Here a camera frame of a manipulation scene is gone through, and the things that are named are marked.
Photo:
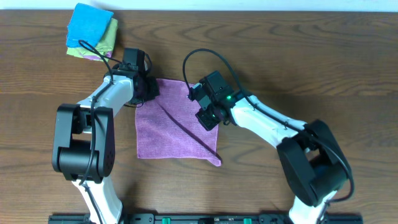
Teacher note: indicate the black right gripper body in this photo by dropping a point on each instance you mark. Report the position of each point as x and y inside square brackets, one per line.
[208, 117]

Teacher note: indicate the pink folded cloth in stack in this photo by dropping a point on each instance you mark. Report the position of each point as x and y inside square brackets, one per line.
[95, 57]

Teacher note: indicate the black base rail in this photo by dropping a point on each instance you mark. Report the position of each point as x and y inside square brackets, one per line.
[148, 218]

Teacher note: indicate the green folded cloth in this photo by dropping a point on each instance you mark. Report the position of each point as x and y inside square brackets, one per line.
[106, 43]

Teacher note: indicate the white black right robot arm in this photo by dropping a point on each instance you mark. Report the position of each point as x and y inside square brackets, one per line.
[314, 165]

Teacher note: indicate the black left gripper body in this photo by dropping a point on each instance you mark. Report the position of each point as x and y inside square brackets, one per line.
[149, 89]

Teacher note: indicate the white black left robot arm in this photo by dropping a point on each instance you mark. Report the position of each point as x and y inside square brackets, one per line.
[84, 140]

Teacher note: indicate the purple microfiber cloth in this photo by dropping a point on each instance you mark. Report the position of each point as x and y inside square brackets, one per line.
[167, 128]

